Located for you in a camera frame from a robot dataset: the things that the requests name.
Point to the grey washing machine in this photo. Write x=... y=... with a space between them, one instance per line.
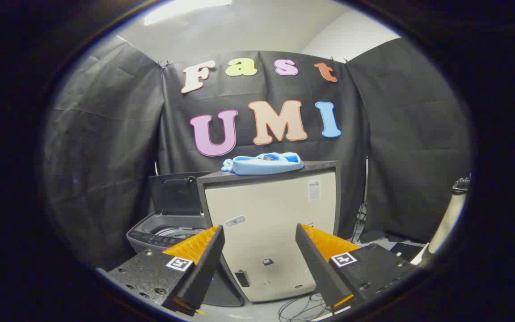
x=150 y=235

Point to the light blue garment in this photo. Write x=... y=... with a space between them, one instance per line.
x=262 y=166

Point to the beige curved stand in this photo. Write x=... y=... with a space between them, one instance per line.
x=447 y=219

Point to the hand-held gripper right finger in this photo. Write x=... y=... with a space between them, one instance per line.
x=318 y=264

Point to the black flat box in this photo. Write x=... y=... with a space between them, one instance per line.
x=404 y=250

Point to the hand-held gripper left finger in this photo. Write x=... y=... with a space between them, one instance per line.
x=204 y=264

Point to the beige cabinet with dark top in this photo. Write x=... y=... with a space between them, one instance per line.
x=266 y=201

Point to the black backdrop cloth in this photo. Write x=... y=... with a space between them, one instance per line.
x=105 y=134

